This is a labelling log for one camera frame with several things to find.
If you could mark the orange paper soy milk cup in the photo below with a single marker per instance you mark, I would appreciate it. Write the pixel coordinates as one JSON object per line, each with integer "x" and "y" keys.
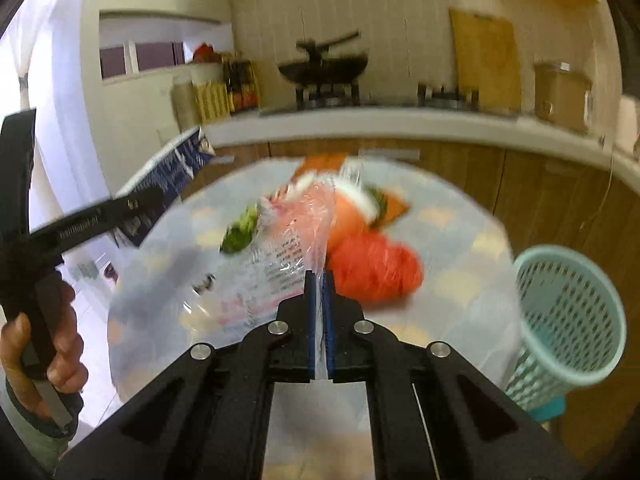
{"x": 354, "y": 212}

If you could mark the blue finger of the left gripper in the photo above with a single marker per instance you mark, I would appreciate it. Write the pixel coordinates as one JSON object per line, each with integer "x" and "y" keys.
{"x": 95, "y": 220}

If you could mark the light blue plastic basket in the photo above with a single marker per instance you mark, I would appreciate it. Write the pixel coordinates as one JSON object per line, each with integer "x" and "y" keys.
{"x": 573, "y": 326}

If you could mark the translucent plastic jar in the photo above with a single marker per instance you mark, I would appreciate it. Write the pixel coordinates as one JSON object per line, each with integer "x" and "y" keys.
{"x": 183, "y": 101}

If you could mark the red plastic bag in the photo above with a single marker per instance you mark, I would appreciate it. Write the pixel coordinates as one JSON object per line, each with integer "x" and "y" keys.
{"x": 374, "y": 270}

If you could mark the yellow plastic utensil basket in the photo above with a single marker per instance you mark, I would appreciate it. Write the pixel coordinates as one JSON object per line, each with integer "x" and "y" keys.
{"x": 212, "y": 101}

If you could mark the black wok with lid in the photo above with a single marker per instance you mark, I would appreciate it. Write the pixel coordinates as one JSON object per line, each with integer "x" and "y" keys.
{"x": 319, "y": 68}

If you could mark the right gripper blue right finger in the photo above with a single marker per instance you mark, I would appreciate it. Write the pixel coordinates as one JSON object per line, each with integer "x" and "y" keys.
{"x": 432, "y": 414}

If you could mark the wooden base cabinets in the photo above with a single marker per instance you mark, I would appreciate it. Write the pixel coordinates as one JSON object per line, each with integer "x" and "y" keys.
{"x": 540, "y": 200}

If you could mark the person's left hand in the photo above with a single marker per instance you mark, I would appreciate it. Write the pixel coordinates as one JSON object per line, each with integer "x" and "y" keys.
{"x": 66, "y": 373}

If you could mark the blue white carton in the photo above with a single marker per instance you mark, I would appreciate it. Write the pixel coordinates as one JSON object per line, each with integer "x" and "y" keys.
{"x": 171, "y": 169}

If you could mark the dark soy sauce bottle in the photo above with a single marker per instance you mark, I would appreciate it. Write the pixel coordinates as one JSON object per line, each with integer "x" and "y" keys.
{"x": 242, "y": 88}

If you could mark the white electric kettle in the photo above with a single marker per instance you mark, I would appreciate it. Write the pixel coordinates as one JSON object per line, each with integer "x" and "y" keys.
{"x": 627, "y": 126}

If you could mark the brown rice cooker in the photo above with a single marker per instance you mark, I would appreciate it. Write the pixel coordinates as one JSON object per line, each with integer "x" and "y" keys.
{"x": 563, "y": 96}

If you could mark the clear plastic wrapper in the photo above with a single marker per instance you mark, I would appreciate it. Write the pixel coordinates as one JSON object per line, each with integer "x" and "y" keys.
{"x": 285, "y": 254}

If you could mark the orange snack package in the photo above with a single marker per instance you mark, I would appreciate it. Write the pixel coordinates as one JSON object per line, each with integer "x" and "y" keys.
{"x": 335, "y": 163}

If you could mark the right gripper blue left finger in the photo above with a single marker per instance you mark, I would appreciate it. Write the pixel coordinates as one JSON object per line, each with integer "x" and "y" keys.
{"x": 207, "y": 415}

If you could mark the scallop pattern tablecloth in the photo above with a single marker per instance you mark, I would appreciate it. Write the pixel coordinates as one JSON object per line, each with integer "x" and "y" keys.
{"x": 179, "y": 289}

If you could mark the black glass gas stove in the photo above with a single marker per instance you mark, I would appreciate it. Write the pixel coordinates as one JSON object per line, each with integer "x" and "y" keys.
{"x": 348, "y": 96}

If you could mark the green leafy vegetable scrap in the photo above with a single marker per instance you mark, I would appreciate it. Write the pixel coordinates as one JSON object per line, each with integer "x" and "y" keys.
{"x": 381, "y": 202}

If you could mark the wooden cutting board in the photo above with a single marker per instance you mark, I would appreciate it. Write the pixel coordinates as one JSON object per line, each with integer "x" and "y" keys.
{"x": 487, "y": 60}

